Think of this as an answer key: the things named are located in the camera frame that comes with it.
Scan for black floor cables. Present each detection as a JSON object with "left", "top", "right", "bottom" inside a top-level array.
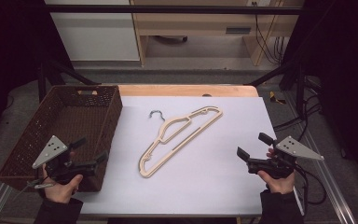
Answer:
[{"left": 272, "top": 76, "right": 324, "bottom": 143}]

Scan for grey desk drawer handle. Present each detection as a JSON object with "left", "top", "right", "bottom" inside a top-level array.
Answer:
[{"left": 225, "top": 27, "right": 252, "bottom": 35}]

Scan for grey cable plug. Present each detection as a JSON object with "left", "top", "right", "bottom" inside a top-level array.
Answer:
[{"left": 12, "top": 177, "right": 57, "bottom": 200}]

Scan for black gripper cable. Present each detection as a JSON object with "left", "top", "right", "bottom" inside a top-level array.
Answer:
[{"left": 294, "top": 164, "right": 328, "bottom": 206}]

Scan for black cables under desk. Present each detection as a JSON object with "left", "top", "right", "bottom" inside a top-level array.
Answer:
[{"left": 251, "top": 1, "right": 286, "bottom": 65}]

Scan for black curtain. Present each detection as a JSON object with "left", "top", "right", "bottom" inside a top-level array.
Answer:
[
  {"left": 281, "top": 0, "right": 358, "bottom": 190},
  {"left": 0, "top": 0, "right": 75, "bottom": 147}
]

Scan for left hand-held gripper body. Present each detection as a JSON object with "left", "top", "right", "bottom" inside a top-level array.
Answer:
[{"left": 32, "top": 134, "right": 100, "bottom": 185}]

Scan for person's right hand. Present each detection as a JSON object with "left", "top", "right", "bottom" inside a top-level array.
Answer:
[{"left": 256, "top": 170, "right": 296, "bottom": 195}]

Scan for black frame leg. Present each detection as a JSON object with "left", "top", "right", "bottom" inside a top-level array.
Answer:
[
  {"left": 245, "top": 59, "right": 310, "bottom": 119},
  {"left": 36, "top": 59, "right": 101, "bottom": 101}
]

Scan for cream plastic clothes hanger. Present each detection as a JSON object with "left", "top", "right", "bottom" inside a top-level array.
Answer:
[{"left": 138, "top": 105, "right": 224, "bottom": 179}]

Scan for brown woven basket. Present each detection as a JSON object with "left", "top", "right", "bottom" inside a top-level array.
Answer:
[{"left": 0, "top": 84, "right": 124, "bottom": 193}]

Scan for white cabinet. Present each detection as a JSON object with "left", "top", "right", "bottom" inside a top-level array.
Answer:
[{"left": 44, "top": 0, "right": 141, "bottom": 62}]

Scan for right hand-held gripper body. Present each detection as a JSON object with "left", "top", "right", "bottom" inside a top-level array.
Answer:
[{"left": 246, "top": 135, "right": 325, "bottom": 180}]

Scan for black horizontal frame bar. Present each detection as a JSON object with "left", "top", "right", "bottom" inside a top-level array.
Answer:
[{"left": 43, "top": 4, "right": 304, "bottom": 16}]

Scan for yellow and black tool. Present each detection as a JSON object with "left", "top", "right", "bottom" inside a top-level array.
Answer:
[{"left": 268, "top": 91, "right": 287, "bottom": 105}]

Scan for person's left hand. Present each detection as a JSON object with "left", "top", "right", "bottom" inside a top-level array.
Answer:
[{"left": 41, "top": 166, "right": 84, "bottom": 204}]

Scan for light wooden desk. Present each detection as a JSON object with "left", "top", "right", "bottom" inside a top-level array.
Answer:
[{"left": 130, "top": 0, "right": 304, "bottom": 67}]

